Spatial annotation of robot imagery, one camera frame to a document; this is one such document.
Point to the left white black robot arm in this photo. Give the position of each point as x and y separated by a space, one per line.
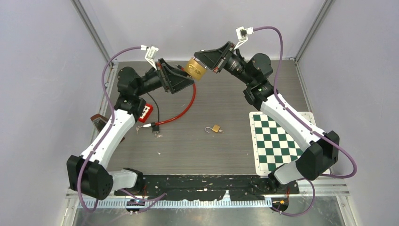
87 173

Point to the black cable padlock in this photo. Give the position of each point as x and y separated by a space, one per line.
155 127

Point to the large brass padlock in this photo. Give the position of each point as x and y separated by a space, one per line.
195 69

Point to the brown wooden metronome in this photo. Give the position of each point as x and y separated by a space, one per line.
99 122

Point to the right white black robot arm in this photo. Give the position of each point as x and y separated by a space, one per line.
319 147

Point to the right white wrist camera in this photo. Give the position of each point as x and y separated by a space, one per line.
242 35

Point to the green white checkered mat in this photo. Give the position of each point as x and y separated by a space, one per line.
272 145

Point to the red combination lock box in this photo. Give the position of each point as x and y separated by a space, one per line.
148 108

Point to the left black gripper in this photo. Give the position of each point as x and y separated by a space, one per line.
175 82

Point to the small brass padlock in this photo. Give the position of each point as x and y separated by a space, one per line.
215 128

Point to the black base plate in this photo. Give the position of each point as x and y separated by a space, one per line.
208 187

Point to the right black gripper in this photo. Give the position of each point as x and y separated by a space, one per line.
214 60

